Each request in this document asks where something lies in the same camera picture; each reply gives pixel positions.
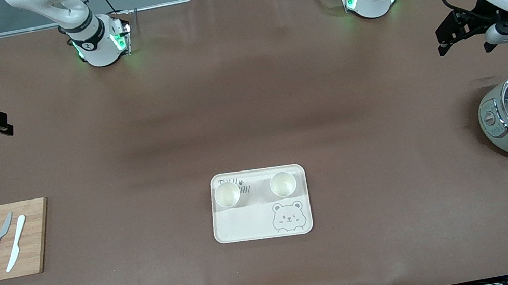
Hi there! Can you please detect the white plastic cup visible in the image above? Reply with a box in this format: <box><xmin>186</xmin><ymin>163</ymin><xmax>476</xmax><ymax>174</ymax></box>
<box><xmin>212</xmin><ymin>179</ymin><xmax>243</xmax><ymax>210</ymax></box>
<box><xmin>268</xmin><ymin>169</ymin><xmax>299</xmax><ymax>200</ymax></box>

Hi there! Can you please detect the white tray with bear print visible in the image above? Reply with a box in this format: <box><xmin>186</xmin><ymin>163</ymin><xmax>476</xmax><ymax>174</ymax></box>
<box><xmin>204</xmin><ymin>160</ymin><xmax>316</xmax><ymax>249</ymax></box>

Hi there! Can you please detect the white plastic knife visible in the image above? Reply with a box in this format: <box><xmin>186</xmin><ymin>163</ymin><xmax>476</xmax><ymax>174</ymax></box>
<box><xmin>0</xmin><ymin>214</ymin><xmax>35</xmax><ymax>273</ymax></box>

